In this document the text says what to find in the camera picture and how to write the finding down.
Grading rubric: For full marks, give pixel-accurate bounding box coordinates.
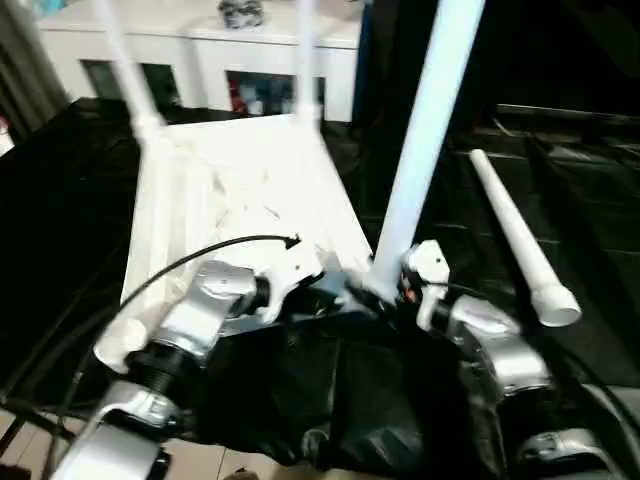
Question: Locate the white plastic table leg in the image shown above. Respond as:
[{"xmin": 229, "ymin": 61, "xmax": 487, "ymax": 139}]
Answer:
[
  {"xmin": 468, "ymin": 149, "xmax": 582, "ymax": 329},
  {"xmin": 292, "ymin": 0, "xmax": 326, "ymax": 132},
  {"xmin": 97, "ymin": 0, "xmax": 169, "ymax": 146},
  {"xmin": 372, "ymin": 0, "xmax": 487, "ymax": 302}
]

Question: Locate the white glass-door cabinet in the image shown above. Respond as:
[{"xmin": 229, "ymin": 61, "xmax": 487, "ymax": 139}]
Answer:
[{"xmin": 38, "ymin": 0, "xmax": 362, "ymax": 124}]

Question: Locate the black stand leg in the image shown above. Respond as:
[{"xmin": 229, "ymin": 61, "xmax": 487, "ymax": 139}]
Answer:
[{"xmin": 0, "ymin": 393, "xmax": 76, "ymax": 452}]

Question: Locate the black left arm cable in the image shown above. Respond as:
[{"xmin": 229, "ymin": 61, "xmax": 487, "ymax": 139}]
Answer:
[{"xmin": 47, "ymin": 232, "xmax": 302, "ymax": 451}]

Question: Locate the black mat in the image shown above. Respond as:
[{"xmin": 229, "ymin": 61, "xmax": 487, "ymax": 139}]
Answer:
[{"xmin": 0, "ymin": 94, "xmax": 640, "ymax": 476}]

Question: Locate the red packet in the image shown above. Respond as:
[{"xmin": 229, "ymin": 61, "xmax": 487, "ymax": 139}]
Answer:
[{"xmin": 228, "ymin": 78, "xmax": 246, "ymax": 114}]

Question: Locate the black and white bag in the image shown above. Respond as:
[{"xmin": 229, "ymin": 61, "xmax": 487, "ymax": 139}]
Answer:
[{"xmin": 218, "ymin": 0, "xmax": 265, "ymax": 27}]

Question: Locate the long black bar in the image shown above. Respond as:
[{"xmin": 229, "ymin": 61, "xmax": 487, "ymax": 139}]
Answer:
[{"xmin": 494, "ymin": 103, "xmax": 640, "ymax": 127}]

